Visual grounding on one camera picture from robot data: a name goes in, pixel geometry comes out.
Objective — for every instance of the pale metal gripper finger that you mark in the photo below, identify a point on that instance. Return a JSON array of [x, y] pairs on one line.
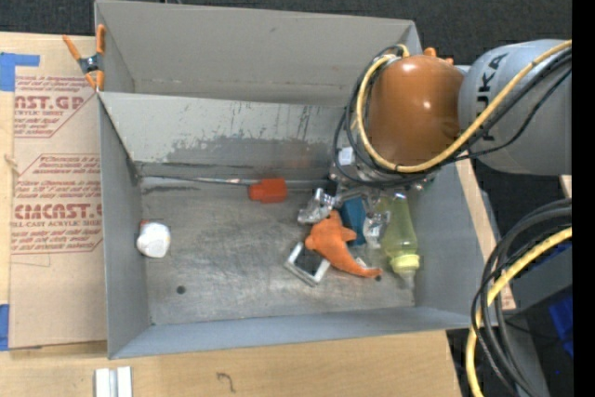
[[377, 225], [316, 207]]

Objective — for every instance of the yellow-green baby bottle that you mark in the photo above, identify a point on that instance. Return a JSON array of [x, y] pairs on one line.
[[400, 232]]

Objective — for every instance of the blue box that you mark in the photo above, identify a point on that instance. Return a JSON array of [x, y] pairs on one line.
[[354, 214]]

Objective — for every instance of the orange toy fish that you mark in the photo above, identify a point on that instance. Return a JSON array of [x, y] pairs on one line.
[[332, 242]]

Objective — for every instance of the orange-red block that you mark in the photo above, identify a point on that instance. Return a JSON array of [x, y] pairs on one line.
[[267, 190]]

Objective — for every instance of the grey metal bin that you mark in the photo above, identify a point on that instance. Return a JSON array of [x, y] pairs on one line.
[[232, 246]]

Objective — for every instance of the white crumpled lump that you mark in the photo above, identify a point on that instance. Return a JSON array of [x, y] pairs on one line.
[[153, 240]]

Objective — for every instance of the brown cardboard board, red print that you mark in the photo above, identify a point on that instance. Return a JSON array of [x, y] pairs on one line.
[[56, 200]]

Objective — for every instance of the grey square frame, black centre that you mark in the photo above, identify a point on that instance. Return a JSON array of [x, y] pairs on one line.
[[307, 264]]

